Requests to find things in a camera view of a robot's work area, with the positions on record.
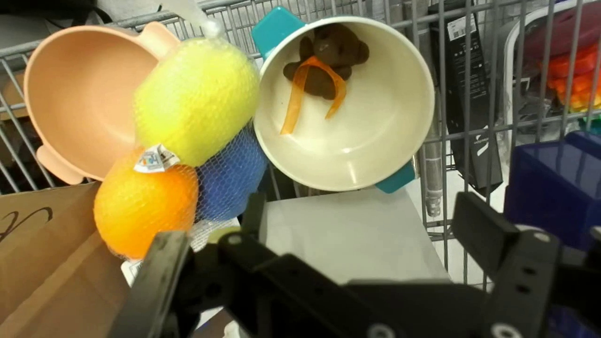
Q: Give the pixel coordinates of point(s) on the blue plastic bin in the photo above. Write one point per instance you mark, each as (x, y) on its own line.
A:
(550, 188)

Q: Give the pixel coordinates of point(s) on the pink bowl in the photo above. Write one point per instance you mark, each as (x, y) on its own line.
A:
(81, 100)

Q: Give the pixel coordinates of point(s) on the brown teddy bear toy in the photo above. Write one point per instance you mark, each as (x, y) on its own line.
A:
(325, 59)

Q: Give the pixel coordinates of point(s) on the white cardboard box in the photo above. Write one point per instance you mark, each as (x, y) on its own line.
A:
(349, 232)

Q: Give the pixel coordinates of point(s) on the orange ball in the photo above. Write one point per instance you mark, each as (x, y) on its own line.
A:
(143, 207)

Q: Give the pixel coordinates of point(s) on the brown cardboard box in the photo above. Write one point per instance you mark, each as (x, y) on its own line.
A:
(43, 263)

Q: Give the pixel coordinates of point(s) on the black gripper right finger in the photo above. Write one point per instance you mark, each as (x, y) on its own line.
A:
(518, 275)

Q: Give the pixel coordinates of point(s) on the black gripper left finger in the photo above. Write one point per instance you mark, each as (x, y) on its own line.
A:
(152, 288)

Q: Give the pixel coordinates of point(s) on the yellow ball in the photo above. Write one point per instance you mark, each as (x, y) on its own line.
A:
(197, 100)

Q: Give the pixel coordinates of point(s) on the blue ball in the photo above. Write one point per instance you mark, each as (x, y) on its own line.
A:
(231, 175)

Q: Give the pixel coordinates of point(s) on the white lidded food container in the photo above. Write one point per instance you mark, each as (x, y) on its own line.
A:
(556, 57)

